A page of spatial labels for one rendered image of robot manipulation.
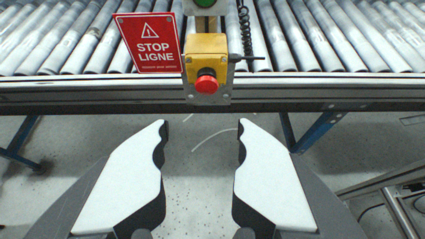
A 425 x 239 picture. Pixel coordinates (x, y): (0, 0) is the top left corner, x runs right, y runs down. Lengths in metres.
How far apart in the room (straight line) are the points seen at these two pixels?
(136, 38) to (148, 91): 0.16
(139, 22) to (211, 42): 0.12
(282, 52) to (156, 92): 0.36
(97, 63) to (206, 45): 0.34
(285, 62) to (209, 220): 0.84
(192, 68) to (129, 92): 0.24
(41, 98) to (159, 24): 0.42
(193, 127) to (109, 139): 0.56
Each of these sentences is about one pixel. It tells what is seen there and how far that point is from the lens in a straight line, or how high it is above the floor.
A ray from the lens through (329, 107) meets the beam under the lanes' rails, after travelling 0.64.
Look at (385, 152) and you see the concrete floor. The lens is 1.60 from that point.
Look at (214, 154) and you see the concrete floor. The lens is 1.14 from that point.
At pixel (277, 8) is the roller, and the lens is 0.81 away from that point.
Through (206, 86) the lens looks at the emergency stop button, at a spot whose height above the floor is 0.85.
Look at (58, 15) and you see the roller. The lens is 0.92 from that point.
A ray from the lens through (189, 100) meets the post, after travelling 0.48.
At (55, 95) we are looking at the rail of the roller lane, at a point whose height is 0.71.
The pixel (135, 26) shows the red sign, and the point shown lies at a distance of 0.36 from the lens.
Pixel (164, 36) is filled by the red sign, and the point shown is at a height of 0.87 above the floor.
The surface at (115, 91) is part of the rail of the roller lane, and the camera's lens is 0.52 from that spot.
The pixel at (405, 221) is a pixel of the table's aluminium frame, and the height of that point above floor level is 0.44.
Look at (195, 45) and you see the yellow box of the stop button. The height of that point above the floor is 0.88.
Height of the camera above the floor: 1.06
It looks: 57 degrees down
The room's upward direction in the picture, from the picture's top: straight up
